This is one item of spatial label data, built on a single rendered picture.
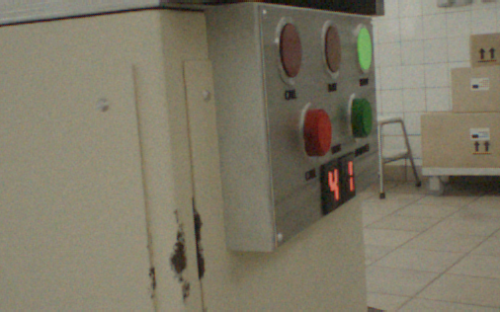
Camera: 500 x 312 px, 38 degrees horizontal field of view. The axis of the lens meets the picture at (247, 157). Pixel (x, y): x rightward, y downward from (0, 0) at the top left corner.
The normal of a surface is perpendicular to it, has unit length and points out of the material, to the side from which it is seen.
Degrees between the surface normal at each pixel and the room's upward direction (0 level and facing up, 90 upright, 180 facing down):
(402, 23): 90
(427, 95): 90
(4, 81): 90
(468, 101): 93
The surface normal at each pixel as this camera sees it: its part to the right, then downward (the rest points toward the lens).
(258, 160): -0.41, 0.14
